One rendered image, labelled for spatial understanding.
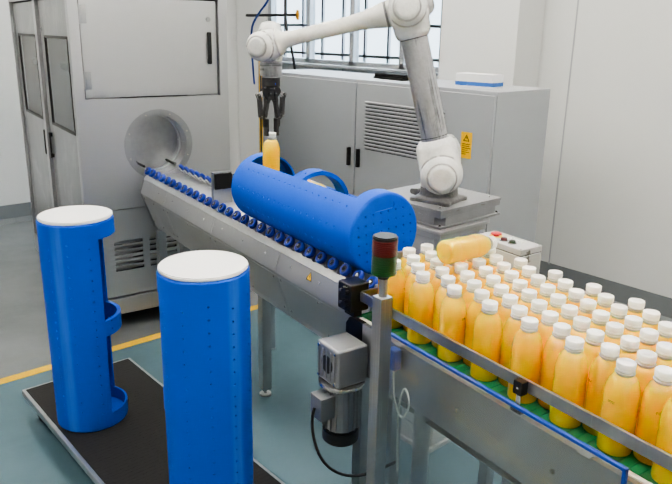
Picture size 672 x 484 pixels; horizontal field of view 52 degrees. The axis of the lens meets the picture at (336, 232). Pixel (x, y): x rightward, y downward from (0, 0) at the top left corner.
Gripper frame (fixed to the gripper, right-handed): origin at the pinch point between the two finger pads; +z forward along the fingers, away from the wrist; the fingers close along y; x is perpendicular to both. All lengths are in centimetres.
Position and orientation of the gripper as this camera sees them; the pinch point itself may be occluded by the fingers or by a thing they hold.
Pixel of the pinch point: (271, 127)
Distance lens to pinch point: 284.6
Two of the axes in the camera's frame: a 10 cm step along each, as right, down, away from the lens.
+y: -8.3, 1.4, -5.4
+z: -0.2, 9.6, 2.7
